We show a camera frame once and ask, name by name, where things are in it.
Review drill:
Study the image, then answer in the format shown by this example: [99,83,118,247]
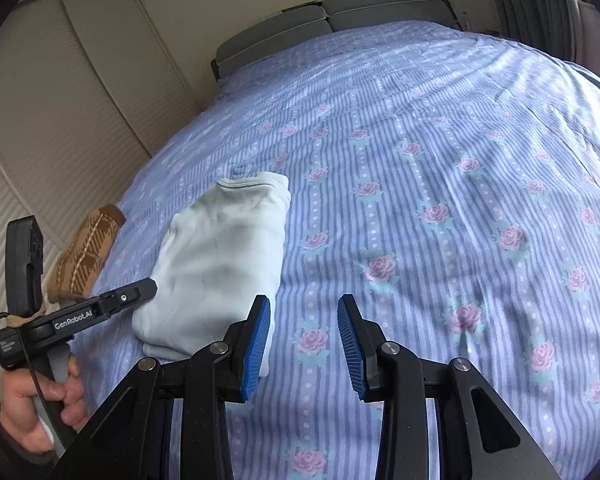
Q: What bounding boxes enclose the grey headboard cushion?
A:
[322,0,456,33]
[215,7,333,81]

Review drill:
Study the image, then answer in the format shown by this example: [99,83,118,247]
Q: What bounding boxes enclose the person's left forearm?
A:
[0,402,61,480]

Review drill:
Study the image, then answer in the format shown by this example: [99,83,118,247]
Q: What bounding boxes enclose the grey padded headboard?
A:
[210,0,461,86]

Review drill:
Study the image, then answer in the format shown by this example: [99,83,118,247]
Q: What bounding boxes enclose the bed with blue striped sheet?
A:
[72,20,600,480]

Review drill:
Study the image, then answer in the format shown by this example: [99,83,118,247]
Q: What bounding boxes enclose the black cable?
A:
[0,312,48,413]

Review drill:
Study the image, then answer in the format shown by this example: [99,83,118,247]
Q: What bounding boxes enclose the light green long-sleeve shirt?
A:
[131,171,292,378]

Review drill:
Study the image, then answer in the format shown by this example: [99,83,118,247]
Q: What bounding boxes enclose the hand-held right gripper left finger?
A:
[47,295,272,480]

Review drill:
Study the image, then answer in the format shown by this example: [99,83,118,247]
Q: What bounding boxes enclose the person's left hand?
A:
[0,352,88,453]

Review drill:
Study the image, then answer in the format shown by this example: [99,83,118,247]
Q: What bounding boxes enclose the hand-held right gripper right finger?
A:
[337,294,563,480]

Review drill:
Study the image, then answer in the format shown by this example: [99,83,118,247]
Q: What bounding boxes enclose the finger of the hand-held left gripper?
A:
[97,279,159,317]

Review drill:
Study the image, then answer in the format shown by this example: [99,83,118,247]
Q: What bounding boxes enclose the white louvered wardrobe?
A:
[0,0,206,406]

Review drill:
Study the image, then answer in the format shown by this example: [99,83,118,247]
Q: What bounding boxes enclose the grey-blue curtain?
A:
[480,0,588,61]

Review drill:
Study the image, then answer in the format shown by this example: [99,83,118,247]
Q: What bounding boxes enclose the brown plaid folded cloth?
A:
[47,203,127,306]

